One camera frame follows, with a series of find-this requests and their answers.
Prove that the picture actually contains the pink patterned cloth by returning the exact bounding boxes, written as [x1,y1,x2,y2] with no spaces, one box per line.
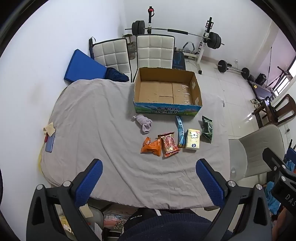
[103,210,137,230]

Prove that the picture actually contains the yellow tissue pack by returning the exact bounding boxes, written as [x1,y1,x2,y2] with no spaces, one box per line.
[185,128,201,150]

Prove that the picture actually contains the black speaker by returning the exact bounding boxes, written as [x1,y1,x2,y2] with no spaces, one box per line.
[255,73,267,86]

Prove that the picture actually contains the treadmill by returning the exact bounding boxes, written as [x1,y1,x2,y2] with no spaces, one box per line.
[247,79,275,100]

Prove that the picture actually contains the dark blue strapped tube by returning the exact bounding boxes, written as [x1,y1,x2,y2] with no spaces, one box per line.
[88,37,96,59]

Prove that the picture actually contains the black blue bench pad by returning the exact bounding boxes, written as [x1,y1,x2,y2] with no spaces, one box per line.
[172,51,186,70]

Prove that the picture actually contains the long blue snack packet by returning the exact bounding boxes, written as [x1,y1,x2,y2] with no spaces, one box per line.
[175,115,186,148]

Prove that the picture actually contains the light purple sock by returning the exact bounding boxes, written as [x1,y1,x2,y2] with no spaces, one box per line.
[132,114,153,134]

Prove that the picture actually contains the red snack packet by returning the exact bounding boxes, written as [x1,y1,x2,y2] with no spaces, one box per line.
[158,132,181,158]

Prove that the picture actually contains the dark wooden chair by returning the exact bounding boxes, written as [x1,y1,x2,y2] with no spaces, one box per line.
[252,94,296,129]

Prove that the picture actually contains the blue phone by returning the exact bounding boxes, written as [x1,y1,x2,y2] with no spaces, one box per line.
[44,128,56,153]

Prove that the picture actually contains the white bench press rack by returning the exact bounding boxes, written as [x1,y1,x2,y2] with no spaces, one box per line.
[146,7,214,75]

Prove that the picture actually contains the white padded chair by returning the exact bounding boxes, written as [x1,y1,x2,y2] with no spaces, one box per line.
[89,38,132,81]
[132,34,175,81]

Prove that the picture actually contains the dark metal exercise stand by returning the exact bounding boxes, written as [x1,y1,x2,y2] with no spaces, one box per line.
[266,46,296,91]

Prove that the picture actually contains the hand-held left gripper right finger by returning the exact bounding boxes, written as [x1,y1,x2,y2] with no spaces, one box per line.
[196,159,272,241]

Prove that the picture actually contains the person's dark blue sweater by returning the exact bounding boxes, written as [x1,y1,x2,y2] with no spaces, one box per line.
[120,209,232,241]

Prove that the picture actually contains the grey plastic chair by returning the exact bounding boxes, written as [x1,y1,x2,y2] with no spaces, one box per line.
[228,124,286,186]

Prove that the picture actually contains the short barbell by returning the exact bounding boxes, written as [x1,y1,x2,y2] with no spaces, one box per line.
[216,60,250,79]

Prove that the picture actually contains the green snack packet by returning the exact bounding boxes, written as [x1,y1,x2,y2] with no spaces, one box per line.
[201,115,213,143]

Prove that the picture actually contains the teal cloth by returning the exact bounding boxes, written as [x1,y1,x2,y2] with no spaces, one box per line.
[265,183,281,214]

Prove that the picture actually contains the dark blue garment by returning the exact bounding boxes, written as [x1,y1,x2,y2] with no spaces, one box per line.
[104,67,129,82]

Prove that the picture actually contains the orange snack packet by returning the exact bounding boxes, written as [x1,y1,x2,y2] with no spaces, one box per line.
[140,137,162,157]

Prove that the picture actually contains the crumpled beige paper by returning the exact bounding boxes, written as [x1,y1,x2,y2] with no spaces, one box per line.
[43,123,56,137]

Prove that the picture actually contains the long barbell with black plates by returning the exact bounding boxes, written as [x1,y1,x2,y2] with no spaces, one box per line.
[125,20,225,49]

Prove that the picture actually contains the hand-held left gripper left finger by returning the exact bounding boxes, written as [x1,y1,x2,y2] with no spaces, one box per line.
[26,159,103,241]

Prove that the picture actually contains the blue foam mat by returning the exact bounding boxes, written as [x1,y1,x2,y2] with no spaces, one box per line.
[64,49,107,83]

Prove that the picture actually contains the white plastic container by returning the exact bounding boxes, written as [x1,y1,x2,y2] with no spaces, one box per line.
[88,207,103,241]

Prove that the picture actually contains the cardboard box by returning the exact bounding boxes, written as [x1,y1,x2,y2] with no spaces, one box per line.
[133,67,203,117]

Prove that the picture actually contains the clear water jug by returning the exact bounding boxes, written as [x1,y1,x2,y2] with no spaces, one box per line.
[128,42,137,60]

